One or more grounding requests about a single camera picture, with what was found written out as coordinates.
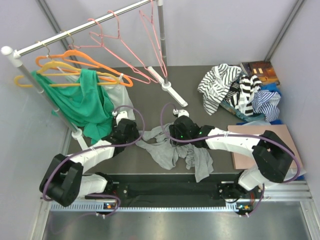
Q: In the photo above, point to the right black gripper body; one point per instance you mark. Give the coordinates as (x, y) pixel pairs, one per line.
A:
(176, 133)

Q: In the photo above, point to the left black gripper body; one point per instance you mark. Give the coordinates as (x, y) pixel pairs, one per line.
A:
(130, 138)

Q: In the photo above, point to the grey tank top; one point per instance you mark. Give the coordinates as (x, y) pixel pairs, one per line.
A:
(159, 146)

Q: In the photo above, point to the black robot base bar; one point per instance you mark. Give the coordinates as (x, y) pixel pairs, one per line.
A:
(169, 190)

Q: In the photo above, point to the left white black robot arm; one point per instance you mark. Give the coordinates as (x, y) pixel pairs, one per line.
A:
(65, 179)

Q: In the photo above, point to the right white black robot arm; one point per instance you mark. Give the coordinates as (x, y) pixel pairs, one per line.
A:
(271, 155)

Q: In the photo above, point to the green tank top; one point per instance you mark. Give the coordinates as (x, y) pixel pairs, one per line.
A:
(87, 106)

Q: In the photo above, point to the white garment on hanger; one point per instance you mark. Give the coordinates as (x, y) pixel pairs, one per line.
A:
(119, 96)

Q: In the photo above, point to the orange plastic hanger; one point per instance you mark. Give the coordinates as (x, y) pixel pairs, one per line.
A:
(77, 57)

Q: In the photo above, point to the yellow plastic hanger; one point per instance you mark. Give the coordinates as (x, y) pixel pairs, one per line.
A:
(58, 68)

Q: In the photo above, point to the black white striped shirt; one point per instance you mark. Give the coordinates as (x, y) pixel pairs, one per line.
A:
(215, 85)

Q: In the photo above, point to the pink cardboard sheet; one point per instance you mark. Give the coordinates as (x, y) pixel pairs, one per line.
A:
(242, 162)

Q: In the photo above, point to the bold black white striped garment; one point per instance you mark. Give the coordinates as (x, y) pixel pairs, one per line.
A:
(241, 94)

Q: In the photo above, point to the blue white striped shirt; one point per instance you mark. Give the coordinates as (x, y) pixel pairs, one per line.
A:
(266, 102)

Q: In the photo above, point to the blue garment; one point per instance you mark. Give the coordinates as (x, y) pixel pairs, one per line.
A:
(271, 87)

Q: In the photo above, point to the book with dark cover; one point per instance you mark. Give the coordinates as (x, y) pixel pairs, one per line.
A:
(262, 69)

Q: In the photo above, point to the pink wire hanger left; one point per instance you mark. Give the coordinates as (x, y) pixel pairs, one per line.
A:
(98, 38)

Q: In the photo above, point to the pink wire hanger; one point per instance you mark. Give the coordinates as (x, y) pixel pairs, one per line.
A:
(98, 38)
(148, 68)
(155, 40)

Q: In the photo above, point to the grey slotted cable duct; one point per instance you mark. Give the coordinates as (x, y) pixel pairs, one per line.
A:
(99, 206)

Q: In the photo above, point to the pink wire hanger middle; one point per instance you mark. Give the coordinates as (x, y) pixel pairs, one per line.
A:
(148, 68)

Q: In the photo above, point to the pink wire hanger right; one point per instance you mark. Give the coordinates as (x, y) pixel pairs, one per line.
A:
(155, 40)

